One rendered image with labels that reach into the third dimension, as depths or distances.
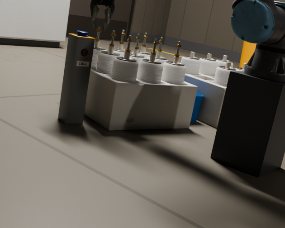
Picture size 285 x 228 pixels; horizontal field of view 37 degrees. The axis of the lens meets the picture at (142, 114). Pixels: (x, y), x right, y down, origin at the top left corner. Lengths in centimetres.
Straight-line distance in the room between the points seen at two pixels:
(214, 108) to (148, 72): 40
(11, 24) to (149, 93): 190
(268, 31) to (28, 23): 239
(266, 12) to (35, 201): 77
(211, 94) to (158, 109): 34
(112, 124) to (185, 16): 427
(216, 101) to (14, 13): 190
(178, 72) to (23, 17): 188
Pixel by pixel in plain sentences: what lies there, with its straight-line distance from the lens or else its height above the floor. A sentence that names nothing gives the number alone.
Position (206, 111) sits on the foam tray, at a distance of 188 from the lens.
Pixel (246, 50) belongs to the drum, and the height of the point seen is 21.
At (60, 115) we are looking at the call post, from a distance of 157.
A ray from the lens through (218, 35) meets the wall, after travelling 541.
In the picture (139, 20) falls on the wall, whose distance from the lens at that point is 539.
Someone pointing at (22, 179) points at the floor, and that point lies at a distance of 107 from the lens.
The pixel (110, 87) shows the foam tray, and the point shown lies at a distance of 151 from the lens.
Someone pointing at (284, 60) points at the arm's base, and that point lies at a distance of 137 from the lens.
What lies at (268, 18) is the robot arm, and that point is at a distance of 122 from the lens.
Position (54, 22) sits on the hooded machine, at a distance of 349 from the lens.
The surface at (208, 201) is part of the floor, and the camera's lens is 112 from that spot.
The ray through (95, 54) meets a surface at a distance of 172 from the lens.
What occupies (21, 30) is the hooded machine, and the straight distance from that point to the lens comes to 334.
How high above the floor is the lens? 45
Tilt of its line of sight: 14 degrees down
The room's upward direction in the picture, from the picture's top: 10 degrees clockwise
